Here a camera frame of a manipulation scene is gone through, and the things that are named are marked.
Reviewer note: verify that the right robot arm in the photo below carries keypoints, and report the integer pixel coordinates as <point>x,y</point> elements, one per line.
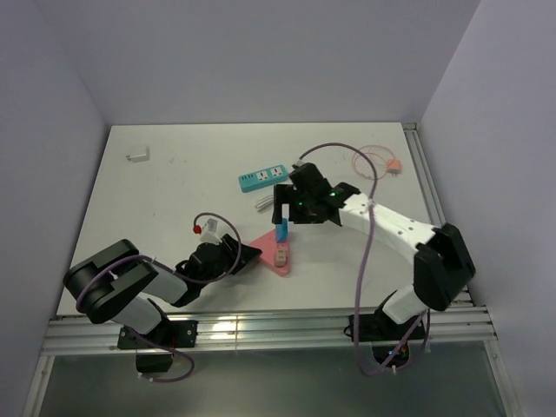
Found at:
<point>442,265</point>

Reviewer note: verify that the front aluminium rail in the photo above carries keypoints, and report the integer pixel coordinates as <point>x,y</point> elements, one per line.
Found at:
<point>275,330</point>

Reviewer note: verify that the small blue adapter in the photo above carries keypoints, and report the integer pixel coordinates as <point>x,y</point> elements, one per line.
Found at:
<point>281,231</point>

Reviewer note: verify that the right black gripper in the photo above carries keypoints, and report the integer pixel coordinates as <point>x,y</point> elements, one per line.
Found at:
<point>283,194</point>

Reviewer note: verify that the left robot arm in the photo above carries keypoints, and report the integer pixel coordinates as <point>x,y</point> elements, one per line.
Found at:
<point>107,285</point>

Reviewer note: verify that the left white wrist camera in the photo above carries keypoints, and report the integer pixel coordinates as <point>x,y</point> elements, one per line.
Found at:
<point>208,232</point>

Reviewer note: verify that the aluminium rail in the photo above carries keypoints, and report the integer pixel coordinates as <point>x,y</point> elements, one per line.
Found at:
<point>428,189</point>
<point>275,330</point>

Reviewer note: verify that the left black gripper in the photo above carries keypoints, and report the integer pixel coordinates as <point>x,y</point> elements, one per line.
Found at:
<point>234,253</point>

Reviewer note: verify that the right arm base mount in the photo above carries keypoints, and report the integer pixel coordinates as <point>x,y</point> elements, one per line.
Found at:
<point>377,327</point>

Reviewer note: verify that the white wall charger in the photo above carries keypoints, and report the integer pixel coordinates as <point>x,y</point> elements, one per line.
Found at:
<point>138,154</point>

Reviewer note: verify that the orange charger plug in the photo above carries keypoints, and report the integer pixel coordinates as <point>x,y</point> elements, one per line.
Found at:
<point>393,167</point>

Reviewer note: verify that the pink triangular power strip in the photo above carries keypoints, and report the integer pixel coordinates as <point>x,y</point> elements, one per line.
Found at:
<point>267,244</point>

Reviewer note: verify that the teal power strip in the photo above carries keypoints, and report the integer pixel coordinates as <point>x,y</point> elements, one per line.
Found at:
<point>262,178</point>

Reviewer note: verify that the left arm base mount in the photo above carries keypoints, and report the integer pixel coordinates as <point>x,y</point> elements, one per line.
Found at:
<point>157,351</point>

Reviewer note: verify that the right side aluminium rail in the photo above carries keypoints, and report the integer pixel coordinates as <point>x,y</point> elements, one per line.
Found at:
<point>428,189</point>

